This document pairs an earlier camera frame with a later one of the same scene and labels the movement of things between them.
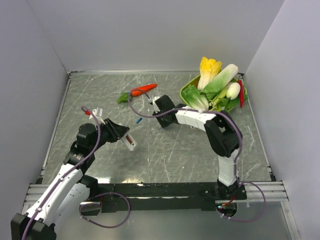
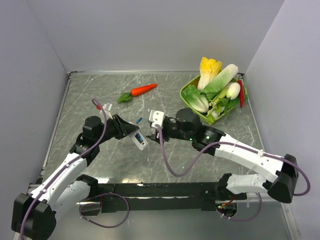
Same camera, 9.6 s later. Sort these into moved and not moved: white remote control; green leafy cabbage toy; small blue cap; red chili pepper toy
Moved: white remote control
Not moved: green leafy cabbage toy; small blue cap; red chili pepper toy
